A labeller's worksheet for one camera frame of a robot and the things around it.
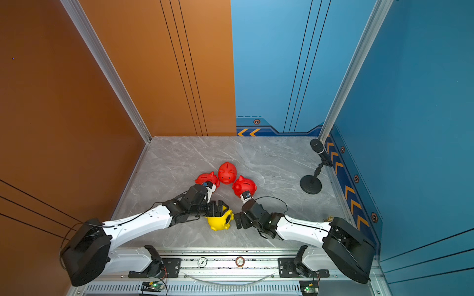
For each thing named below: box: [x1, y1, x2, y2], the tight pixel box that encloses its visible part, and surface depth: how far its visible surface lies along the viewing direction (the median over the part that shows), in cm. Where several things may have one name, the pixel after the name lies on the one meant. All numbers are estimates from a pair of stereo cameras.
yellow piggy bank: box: [204, 205, 234, 232], surface depth 80 cm
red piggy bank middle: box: [217, 161, 238, 185], surface depth 96 cm
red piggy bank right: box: [232, 175, 258, 198], surface depth 91 cm
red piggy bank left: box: [194, 171, 220, 188], surface depth 93 cm
